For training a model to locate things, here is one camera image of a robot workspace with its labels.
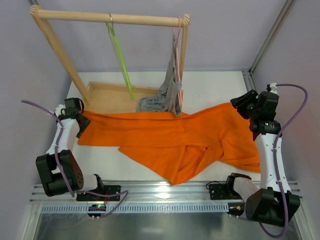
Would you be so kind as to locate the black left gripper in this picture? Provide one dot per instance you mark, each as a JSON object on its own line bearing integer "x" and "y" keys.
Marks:
{"x": 83, "y": 124}

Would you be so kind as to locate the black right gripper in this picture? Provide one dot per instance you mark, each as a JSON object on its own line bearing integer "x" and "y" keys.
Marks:
{"x": 243, "y": 101}

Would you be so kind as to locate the orange trousers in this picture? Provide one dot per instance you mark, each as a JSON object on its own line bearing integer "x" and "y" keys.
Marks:
{"x": 176, "y": 147}

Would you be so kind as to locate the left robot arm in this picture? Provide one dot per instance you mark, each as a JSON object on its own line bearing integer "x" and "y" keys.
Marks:
{"x": 58, "y": 169}

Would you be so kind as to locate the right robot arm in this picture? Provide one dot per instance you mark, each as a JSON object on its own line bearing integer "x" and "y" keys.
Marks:
{"x": 273, "y": 202}

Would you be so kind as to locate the green plastic hanger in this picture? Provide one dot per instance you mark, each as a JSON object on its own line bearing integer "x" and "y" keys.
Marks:
{"x": 120, "y": 58}

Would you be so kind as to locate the wooden clothes rack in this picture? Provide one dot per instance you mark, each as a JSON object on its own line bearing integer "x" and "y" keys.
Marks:
{"x": 82, "y": 44}

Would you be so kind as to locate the grey shirt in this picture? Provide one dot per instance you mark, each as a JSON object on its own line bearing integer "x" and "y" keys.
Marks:
{"x": 166, "y": 99}

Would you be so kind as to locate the aluminium corner frame post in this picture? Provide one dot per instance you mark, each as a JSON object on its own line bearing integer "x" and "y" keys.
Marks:
{"x": 248, "y": 75}

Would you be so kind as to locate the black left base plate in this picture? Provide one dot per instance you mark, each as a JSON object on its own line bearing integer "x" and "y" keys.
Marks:
{"x": 106, "y": 190}

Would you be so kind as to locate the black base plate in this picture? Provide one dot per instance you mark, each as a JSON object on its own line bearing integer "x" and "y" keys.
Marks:
{"x": 219, "y": 192}
{"x": 106, "y": 190}

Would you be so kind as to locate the aluminium front rail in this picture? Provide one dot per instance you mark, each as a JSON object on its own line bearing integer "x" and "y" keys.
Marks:
{"x": 141, "y": 197}

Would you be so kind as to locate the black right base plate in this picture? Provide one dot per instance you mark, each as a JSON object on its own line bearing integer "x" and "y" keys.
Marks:
{"x": 219, "y": 192}

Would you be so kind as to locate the pink wire hanger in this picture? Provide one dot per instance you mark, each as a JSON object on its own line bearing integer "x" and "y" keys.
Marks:
{"x": 176, "y": 61}

